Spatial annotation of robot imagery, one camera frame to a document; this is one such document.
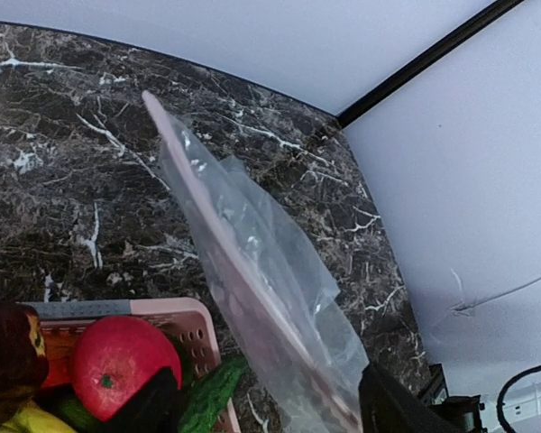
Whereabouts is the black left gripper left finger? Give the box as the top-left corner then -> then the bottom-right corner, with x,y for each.
101,367 -> 181,433

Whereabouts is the yellow toy pepper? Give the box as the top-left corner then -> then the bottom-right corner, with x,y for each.
0,402 -> 77,433

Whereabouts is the green toy cucumber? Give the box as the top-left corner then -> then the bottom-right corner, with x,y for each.
179,355 -> 248,433

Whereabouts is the dark red toy fruit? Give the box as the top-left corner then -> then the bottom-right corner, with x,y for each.
0,299 -> 49,426

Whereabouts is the red toy apple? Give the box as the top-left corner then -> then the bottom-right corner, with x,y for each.
69,316 -> 183,421

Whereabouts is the pink plastic basket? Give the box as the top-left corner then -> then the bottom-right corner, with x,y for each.
33,298 -> 240,432

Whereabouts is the black right frame post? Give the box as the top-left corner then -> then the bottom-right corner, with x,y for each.
336,0 -> 524,128

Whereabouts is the clear dotted zip top bag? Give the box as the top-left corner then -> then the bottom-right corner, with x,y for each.
142,92 -> 369,432

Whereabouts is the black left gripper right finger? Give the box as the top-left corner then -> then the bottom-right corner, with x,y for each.
359,363 -> 460,433

